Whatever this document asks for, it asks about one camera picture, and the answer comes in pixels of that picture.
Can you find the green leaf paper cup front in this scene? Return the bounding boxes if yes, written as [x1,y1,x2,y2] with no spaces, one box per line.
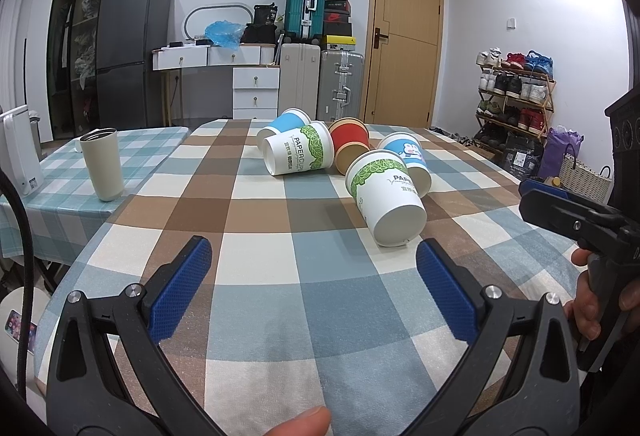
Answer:
[345,150,427,247]

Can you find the green leaf paper cup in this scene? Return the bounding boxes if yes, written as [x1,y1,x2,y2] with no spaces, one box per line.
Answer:
[345,150,427,247]
[262,122,334,176]

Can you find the blue cartoon paper cup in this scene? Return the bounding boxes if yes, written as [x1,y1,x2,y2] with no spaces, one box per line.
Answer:
[378,133,432,197]

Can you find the red kraft paper cup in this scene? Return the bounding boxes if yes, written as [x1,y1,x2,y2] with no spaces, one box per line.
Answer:
[329,117,370,175]

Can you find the green leaf paper cup back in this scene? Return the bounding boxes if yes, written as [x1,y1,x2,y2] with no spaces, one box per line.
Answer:
[262,122,334,176]

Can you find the light blue paper cup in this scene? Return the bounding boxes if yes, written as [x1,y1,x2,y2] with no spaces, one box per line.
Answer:
[256,107,311,150]

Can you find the person's right hand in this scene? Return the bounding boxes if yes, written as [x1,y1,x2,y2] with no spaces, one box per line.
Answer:
[563,247,640,342]

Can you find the person's left hand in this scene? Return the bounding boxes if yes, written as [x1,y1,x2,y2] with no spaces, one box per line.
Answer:
[266,406,332,436]

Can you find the woven white tote bag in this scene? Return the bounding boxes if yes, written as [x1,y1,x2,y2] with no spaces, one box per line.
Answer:
[559,144,613,204]

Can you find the purple bag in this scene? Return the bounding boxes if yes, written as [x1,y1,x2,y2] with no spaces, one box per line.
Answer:
[537,126,584,179]

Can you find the wooden shoe rack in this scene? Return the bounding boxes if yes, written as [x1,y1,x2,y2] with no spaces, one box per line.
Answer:
[473,66,556,155]

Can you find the teal checked tablecloth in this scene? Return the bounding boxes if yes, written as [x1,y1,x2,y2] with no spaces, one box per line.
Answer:
[23,127,189,266]

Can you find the wooden door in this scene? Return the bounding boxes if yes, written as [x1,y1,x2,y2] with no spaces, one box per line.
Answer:
[360,0,444,128]

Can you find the silver aluminium suitcase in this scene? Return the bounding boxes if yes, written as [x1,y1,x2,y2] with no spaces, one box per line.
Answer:
[317,50,363,123]

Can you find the brown blue checked tablecloth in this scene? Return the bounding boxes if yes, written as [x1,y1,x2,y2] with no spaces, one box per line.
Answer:
[34,117,584,436]

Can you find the white appliance box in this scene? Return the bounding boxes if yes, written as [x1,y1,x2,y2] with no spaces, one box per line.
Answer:
[1,105,44,196]

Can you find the stacked shoe boxes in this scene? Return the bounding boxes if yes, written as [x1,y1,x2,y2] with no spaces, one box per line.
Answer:
[323,0,357,51]

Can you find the cream insulated tumbler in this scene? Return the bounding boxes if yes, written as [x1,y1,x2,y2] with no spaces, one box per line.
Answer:
[79,128,125,202]

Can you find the beige hard suitcase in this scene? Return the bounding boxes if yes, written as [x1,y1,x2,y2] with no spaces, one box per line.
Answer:
[279,44,321,119]

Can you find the white drawer desk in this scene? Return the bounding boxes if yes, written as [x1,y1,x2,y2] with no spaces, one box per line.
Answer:
[152,44,280,125]

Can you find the teal hard suitcase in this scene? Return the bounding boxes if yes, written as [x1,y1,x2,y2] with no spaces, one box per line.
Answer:
[284,0,326,44]

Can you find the black bag on desk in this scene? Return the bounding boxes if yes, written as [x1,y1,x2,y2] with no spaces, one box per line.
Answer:
[241,2,278,44]

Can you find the blue plastic bag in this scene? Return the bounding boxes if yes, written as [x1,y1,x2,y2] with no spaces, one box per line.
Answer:
[204,20,246,50]

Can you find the dark glass display cabinet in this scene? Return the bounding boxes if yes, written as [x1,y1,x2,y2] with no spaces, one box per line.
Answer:
[47,0,101,140]

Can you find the black refrigerator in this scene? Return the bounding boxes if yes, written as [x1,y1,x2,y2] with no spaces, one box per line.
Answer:
[96,0,171,130]

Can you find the black cable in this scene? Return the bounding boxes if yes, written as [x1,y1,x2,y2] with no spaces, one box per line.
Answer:
[0,167,36,399]

